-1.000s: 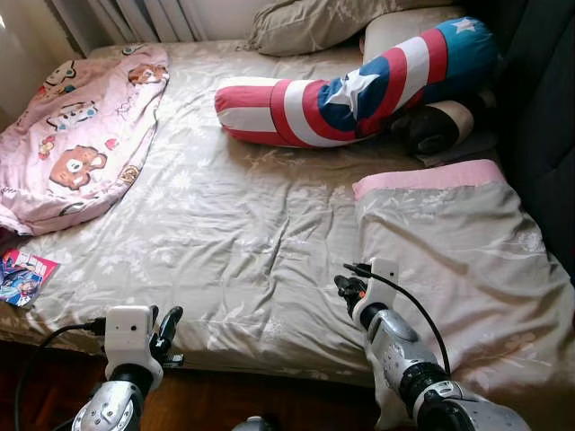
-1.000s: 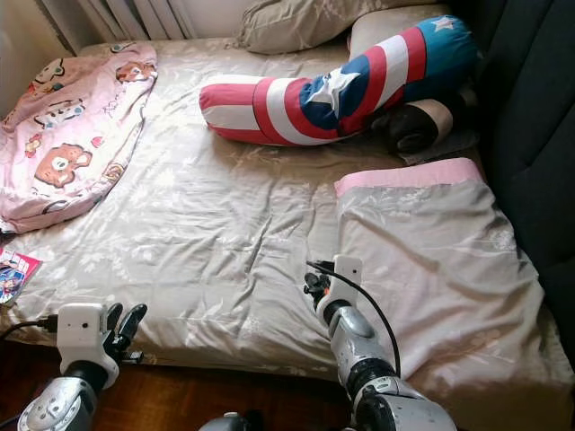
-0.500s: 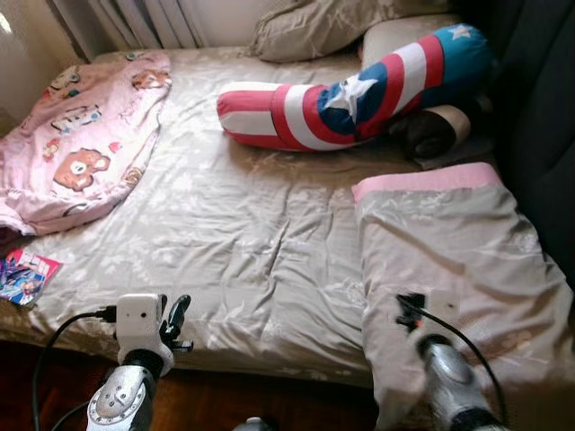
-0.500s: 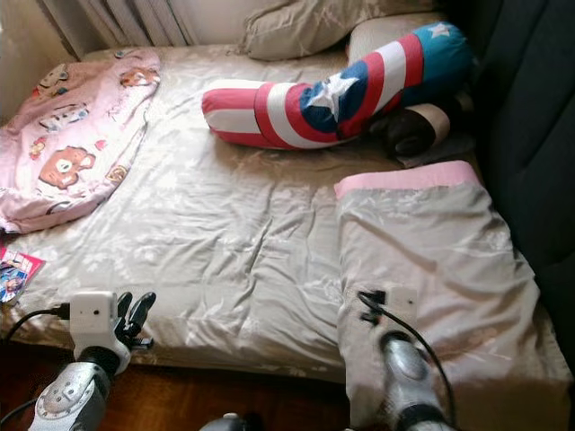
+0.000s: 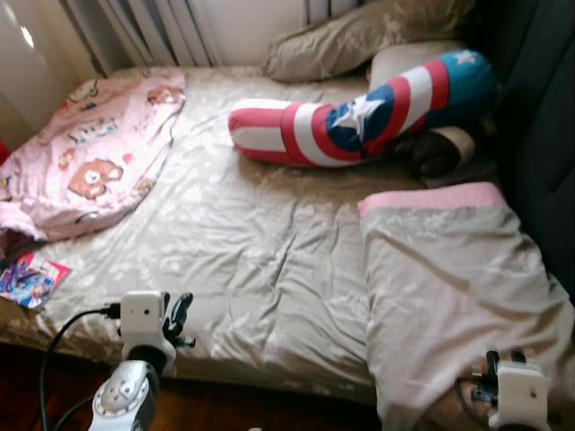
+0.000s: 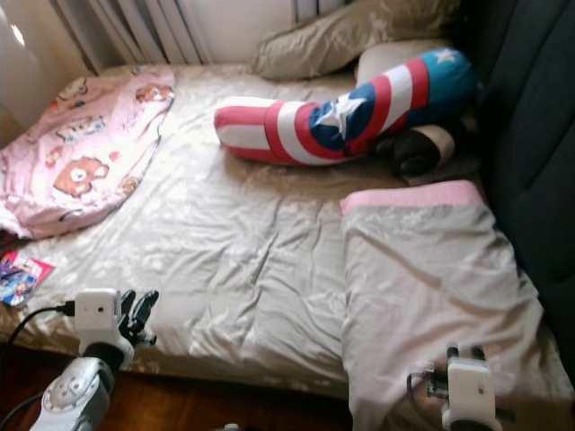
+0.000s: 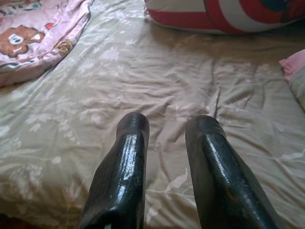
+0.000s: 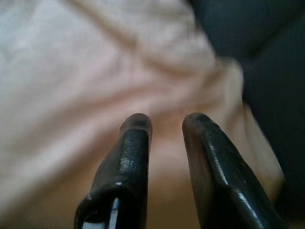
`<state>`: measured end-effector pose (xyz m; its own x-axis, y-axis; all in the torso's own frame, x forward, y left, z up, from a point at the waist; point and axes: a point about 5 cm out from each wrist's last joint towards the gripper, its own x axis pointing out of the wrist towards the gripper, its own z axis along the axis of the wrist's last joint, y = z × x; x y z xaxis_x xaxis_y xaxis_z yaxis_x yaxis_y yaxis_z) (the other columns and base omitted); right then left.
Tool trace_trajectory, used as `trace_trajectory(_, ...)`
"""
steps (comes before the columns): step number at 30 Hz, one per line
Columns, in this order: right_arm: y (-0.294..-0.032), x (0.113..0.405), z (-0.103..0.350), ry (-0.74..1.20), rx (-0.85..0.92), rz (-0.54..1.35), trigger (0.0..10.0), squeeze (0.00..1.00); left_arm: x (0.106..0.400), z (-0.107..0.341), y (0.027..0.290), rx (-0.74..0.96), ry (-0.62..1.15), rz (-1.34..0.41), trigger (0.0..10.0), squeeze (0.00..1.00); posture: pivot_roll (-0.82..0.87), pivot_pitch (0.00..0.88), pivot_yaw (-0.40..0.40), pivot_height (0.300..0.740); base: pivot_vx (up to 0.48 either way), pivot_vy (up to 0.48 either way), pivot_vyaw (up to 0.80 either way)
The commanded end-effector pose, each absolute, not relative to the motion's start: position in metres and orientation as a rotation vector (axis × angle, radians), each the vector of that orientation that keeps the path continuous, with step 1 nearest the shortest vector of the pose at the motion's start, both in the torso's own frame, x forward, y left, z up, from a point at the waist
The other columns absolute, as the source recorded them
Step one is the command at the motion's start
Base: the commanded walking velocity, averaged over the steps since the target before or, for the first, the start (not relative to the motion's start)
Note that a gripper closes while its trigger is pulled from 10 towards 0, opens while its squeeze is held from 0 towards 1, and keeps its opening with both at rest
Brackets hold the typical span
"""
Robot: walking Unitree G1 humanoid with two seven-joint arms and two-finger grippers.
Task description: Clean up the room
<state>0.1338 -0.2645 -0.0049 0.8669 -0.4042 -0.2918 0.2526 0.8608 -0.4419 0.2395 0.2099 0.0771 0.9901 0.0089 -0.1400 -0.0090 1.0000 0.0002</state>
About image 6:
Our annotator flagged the grey floral pillow pink end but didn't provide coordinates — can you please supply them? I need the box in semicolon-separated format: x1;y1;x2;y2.
340;180;575;431

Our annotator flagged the colourful comic book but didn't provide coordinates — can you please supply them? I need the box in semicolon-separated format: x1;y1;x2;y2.
0;250;55;308

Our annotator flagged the pink cartoon bear blanket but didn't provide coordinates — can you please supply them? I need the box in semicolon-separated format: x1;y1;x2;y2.
0;65;176;242

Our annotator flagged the dark brown plush toy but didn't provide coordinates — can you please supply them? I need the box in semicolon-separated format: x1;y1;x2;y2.
376;124;459;177

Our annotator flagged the red white blue star bolster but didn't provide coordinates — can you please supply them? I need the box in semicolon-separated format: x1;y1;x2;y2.
214;47;479;167

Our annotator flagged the grey curtain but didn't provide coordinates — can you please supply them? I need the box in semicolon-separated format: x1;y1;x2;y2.
292;0;356;23
49;0;203;75

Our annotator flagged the plain white pillow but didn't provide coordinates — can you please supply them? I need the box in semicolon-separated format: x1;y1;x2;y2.
355;38;450;91

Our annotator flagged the beige floral pillow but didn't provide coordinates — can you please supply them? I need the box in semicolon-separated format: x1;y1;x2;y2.
252;0;459;82

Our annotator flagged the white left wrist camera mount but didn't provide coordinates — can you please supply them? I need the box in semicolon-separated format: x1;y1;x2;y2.
74;287;122;351

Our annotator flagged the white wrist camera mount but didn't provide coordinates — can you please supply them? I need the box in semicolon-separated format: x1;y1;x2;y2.
444;356;497;430
74;287;122;351

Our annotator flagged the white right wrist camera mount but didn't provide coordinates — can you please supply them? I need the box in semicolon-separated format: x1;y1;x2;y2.
444;356;497;430

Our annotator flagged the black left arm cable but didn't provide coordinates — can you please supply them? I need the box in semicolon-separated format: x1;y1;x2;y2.
0;301;77;431

